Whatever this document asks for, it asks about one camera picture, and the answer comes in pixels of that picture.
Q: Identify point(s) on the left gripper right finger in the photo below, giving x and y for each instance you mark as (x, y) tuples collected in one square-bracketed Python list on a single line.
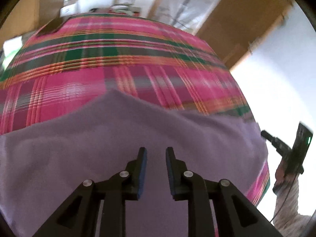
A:
[(214, 208)]

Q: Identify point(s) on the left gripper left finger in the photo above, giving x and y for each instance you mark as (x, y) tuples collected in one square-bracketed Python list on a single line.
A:
[(98, 208)]

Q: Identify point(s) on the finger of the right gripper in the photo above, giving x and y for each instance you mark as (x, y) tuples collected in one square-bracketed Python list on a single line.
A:
[(273, 140)]

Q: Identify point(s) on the purple fleece garment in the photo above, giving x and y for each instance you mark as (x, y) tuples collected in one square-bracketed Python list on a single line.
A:
[(42, 164)]

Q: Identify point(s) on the floral right sleeve forearm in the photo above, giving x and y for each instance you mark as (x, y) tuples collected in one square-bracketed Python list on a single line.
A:
[(287, 220)]

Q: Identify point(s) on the person right hand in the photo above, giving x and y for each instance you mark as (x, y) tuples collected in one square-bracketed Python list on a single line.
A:
[(283, 180)]

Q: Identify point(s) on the wooden door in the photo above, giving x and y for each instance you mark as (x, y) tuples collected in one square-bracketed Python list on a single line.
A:
[(236, 27)]

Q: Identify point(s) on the pink plaid bed cover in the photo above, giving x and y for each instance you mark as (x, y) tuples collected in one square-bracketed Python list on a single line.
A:
[(54, 74)]

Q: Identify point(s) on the black smartphone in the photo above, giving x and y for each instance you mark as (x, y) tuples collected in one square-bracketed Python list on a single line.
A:
[(53, 26)]

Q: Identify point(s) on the white small box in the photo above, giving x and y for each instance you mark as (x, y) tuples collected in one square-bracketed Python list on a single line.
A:
[(70, 8)]

